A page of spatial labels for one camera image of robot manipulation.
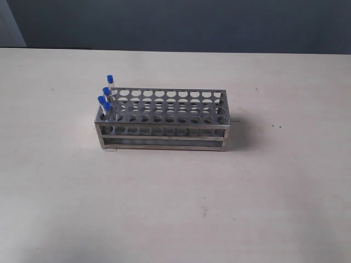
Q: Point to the blue-capped tube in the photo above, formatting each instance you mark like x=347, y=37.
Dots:
x=108, y=111
x=102, y=101
x=108, y=95
x=111, y=85

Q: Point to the stainless steel test tube rack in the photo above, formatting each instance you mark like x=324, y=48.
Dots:
x=166, y=119

